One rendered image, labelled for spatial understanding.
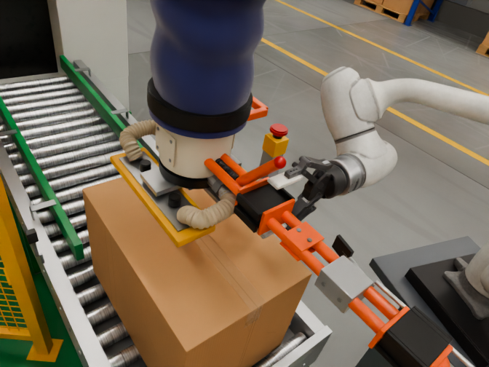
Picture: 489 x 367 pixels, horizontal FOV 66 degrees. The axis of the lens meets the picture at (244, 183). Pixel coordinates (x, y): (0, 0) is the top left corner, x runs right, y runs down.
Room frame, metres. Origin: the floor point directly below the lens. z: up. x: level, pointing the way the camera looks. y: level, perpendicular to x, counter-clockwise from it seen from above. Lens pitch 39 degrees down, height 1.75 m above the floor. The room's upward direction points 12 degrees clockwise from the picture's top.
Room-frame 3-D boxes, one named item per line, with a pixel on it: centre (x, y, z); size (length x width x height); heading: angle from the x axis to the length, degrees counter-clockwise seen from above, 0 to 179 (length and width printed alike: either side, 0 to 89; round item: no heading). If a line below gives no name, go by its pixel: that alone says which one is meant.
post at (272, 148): (1.26, -0.09, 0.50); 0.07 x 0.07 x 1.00; 45
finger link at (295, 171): (0.60, -0.09, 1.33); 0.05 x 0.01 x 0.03; 136
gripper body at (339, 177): (0.68, -0.17, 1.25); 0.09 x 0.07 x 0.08; 136
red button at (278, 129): (1.26, -0.09, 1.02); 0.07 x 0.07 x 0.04
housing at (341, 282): (0.43, -0.20, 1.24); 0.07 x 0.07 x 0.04; 46
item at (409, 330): (0.33, -0.30, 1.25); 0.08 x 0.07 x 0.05; 46
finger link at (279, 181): (0.58, -0.08, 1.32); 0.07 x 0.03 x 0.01; 136
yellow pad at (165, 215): (0.68, 0.20, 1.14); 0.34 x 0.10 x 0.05; 46
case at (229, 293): (0.75, 0.12, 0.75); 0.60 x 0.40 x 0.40; 46
